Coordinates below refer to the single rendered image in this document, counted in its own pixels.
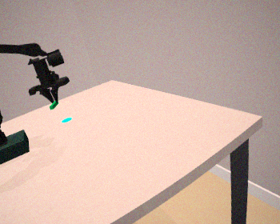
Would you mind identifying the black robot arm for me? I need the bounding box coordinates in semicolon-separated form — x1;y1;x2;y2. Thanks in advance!
0;43;64;146

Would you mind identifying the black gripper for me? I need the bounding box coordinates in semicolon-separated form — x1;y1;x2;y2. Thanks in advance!
29;69;70;103

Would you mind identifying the green rectangular post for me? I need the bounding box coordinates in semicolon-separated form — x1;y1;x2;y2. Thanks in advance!
49;101;59;110

